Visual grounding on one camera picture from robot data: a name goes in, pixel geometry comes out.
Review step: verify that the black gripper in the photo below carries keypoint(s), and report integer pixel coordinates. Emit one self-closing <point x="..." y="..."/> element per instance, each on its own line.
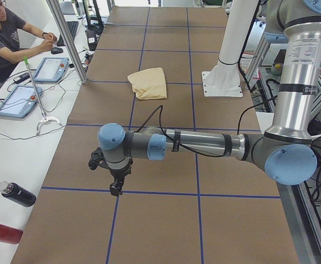
<point x="119" y="173"/>

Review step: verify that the beige long-sleeve printed shirt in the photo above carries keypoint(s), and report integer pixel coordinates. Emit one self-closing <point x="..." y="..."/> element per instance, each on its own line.
<point x="149" y="84"/>

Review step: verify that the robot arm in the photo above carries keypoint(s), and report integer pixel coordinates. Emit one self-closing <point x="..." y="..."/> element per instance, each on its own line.
<point x="283" y="151"/>

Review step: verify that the black water bottle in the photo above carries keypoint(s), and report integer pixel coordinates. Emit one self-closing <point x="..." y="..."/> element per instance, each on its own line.
<point x="16" y="193"/>

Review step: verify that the reacher grabber stick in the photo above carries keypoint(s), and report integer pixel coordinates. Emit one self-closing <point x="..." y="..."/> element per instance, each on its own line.
<point x="45" y="119"/>

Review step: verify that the brown paper table cover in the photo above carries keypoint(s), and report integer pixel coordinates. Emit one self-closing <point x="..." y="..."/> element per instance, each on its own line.
<point x="184" y="209"/>

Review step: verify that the near blue teach pendant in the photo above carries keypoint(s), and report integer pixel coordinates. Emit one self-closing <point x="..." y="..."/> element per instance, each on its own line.
<point x="19" y="103"/>

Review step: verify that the blue teach pendant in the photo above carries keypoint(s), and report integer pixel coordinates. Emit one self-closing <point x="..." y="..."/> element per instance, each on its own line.
<point x="19" y="103"/>
<point x="51" y="69"/>

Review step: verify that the red water bottle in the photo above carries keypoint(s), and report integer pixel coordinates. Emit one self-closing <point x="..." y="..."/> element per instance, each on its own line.
<point x="10" y="235"/>

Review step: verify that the far blue teach pendant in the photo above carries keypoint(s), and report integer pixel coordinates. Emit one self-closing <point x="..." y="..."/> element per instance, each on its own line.
<point x="51" y="69"/>

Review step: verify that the black computer mouse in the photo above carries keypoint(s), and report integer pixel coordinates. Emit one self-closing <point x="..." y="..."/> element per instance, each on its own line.
<point x="56" y="50"/>

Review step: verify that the white plastic chair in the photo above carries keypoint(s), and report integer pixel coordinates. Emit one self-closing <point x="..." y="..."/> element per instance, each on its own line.
<point x="265" y="120"/>

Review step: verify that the seated person dark shirt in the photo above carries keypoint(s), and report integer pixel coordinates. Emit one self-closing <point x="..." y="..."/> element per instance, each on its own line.
<point x="10" y="52"/>

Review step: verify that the grey aluminium frame post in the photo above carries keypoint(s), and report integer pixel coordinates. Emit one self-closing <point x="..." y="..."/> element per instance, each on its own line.
<point x="68" y="40"/>

